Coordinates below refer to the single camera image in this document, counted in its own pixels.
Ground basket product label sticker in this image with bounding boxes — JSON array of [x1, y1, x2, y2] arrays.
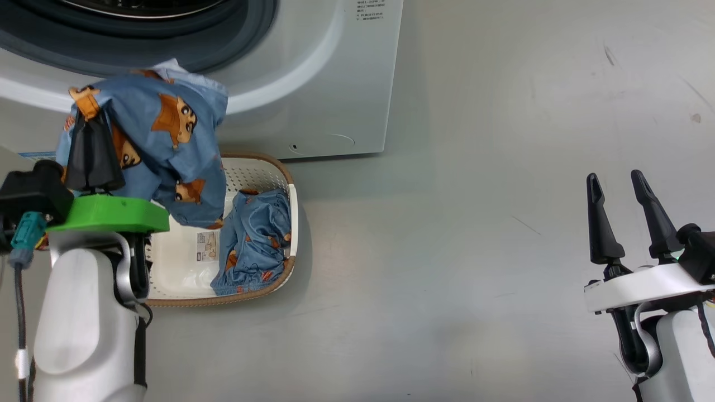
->
[[196, 232, 220, 263]]

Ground black cable with teal connector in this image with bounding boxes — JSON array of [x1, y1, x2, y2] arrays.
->
[[8, 211, 48, 402]]

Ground white front-load washing machine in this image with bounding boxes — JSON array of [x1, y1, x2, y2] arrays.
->
[[0, 0, 404, 160]]

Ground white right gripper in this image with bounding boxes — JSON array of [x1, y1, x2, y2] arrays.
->
[[584, 170, 715, 314]]

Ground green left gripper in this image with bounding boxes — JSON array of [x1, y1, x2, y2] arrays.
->
[[46, 109, 170, 234]]

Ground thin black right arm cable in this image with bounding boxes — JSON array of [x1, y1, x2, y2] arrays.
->
[[697, 301, 715, 358]]

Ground cream perforated laundry basket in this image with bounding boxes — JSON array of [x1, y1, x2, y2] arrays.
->
[[142, 154, 298, 308]]

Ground blue bear-print garment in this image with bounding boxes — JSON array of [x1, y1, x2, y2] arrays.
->
[[56, 59, 230, 229], [211, 189, 292, 296]]

